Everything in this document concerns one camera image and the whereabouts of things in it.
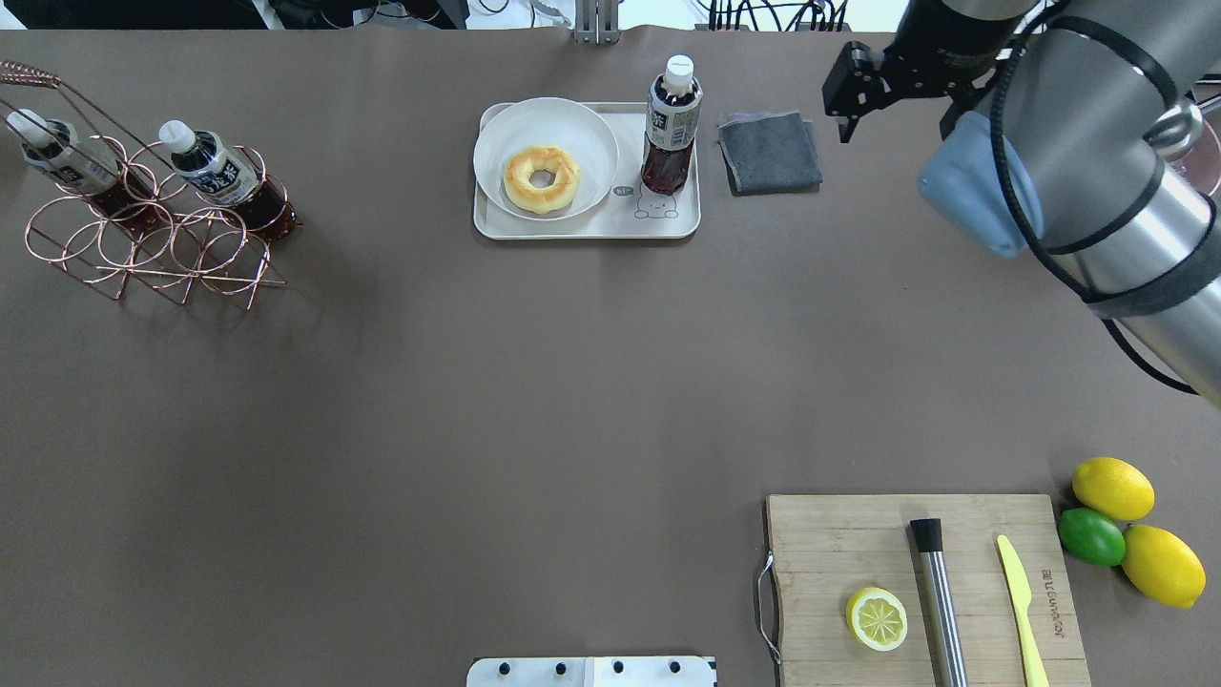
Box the green lime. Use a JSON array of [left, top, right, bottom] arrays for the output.
[[1057, 508, 1127, 567]]

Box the wooden cutting board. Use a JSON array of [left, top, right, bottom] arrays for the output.
[[766, 494, 1092, 686]]

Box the half lemon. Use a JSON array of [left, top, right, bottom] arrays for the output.
[[842, 586, 908, 652]]

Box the glazed donut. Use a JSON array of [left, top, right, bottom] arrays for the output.
[[502, 145, 582, 215]]

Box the whole yellow lemon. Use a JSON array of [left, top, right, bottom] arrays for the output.
[[1071, 456, 1156, 522]]

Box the yellow plastic knife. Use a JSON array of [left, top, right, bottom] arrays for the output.
[[996, 534, 1050, 687]]

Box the tea bottle in rack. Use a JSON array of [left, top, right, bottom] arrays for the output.
[[158, 120, 297, 243], [6, 109, 167, 234]]

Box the copper wire bottle rack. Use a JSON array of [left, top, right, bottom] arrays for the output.
[[2, 60, 300, 310]]

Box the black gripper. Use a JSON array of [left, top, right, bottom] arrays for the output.
[[821, 40, 983, 144]]

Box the white plate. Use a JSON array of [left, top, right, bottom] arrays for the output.
[[473, 96, 620, 222]]

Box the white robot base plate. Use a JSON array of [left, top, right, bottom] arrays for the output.
[[466, 654, 718, 686]]

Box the beige serving tray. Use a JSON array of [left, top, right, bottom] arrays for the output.
[[473, 103, 701, 240]]

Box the metal muddler black tip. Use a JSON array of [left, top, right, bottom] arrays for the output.
[[910, 519, 971, 686]]

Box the tea bottle white cap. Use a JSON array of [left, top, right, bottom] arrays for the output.
[[641, 54, 705, 196]]

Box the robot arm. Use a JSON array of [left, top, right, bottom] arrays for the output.
[[821, 1, 1219, 405]]

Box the grey folded cloth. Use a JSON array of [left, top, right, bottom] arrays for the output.
[[716, 112, 824, 196]]

